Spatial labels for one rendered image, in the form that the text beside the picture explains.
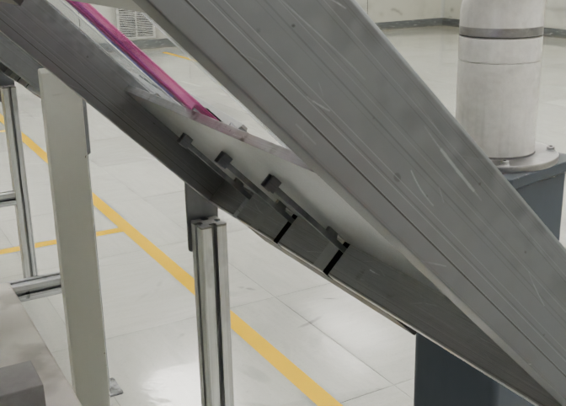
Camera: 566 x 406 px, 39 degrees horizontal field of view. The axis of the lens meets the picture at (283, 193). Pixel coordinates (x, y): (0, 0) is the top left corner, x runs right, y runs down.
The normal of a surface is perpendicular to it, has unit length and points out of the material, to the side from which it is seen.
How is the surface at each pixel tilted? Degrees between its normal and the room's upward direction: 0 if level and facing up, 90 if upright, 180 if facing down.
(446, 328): 45
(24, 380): 0
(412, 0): 90
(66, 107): 90
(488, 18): 89
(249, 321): 0
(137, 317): 0
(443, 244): 90
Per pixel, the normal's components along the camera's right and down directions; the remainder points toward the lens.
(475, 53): -0.76, 0.21
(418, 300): -0.63, -0.56
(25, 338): -0.02, -0.96
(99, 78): 0.49, 0.25
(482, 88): -0.60, 0.25
